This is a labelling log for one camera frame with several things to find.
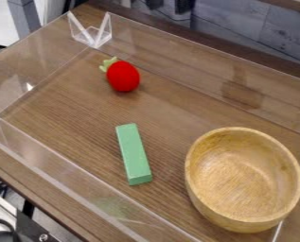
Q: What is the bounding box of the black table leg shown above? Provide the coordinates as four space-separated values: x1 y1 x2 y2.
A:
22 200 35 218

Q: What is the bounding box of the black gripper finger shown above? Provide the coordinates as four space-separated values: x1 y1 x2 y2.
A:
174 0 195 14
146 0 163 9

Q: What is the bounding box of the red plush fruit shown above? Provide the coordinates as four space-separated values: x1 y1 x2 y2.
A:
99 57 141 92

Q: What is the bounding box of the green rectangular block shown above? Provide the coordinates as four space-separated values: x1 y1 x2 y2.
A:
115 123 151 185

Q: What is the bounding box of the wooden bowl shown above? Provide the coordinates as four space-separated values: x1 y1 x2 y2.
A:
185 127 300 233

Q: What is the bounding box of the black clamp bracket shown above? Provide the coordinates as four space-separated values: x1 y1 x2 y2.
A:
15 212 60 242

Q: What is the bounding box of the black cable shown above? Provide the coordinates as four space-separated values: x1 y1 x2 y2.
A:
0 217 18 242

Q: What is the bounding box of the grey post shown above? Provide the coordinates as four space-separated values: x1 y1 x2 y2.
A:
7 0 40 39

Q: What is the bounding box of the clear acrylic tray enclosure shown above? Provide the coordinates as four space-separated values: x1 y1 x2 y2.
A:
0 8 300 242

